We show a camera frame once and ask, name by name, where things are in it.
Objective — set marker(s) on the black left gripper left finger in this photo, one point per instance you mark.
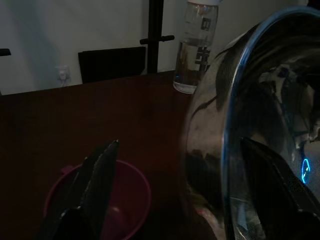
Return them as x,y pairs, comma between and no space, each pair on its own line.
95,190

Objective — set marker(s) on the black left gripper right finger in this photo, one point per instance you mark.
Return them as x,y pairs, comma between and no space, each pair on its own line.
282,195

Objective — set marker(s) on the stainless steel bowl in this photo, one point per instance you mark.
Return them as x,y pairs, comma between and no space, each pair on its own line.
212,125

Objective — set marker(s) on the pink plastic cup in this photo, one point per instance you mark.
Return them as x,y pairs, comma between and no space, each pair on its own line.
130,190

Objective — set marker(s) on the black chair back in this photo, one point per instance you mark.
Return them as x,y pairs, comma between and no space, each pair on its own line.
112,65

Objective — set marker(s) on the clear plastic water bottle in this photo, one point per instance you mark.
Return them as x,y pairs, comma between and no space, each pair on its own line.
195,62

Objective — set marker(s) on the black metal pole stand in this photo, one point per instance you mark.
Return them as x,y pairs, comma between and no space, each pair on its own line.
152,25

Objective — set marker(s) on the white wall socket with plug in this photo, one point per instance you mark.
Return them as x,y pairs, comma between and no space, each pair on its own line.
62,72

